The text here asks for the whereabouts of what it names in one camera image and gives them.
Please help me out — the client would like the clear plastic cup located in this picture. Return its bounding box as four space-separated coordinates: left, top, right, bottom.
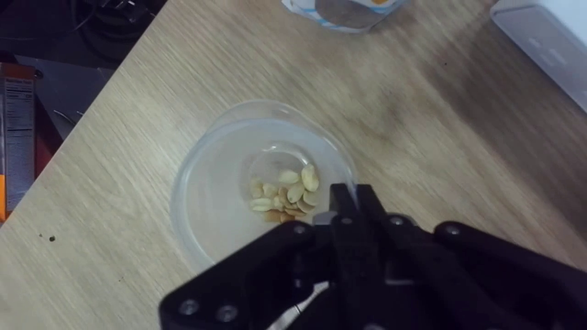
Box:
169 99 360 271

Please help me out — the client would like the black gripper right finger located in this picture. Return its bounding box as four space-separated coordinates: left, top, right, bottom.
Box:
356 181 587 330

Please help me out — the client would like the peanuts heap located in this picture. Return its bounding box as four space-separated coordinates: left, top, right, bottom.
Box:
246 163 323 223

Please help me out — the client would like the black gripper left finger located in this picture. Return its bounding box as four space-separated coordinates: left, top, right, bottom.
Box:
158 181 358 330

